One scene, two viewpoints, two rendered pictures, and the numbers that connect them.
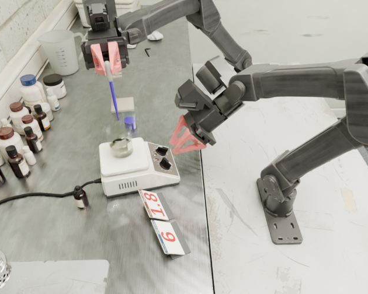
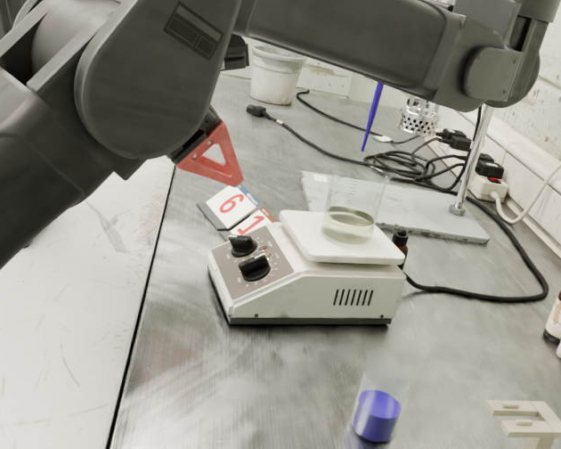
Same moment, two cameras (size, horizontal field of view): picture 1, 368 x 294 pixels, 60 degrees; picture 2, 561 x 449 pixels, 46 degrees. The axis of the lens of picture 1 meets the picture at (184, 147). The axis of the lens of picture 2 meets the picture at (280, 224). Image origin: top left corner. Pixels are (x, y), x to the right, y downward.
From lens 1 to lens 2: 133 cm
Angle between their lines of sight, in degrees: 116
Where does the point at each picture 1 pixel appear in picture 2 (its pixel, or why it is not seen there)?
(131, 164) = (316, 216)
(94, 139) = (462, 398)
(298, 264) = not seen: hidden behind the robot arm
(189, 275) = (200, 192)
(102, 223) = not seen: hidden behind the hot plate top
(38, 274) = (394, 217)
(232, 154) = (47, 301)
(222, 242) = (145, 203)
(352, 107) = not seen: outside the picture
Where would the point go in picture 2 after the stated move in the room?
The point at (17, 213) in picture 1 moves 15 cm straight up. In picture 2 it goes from (492, 281) to (527, 183)
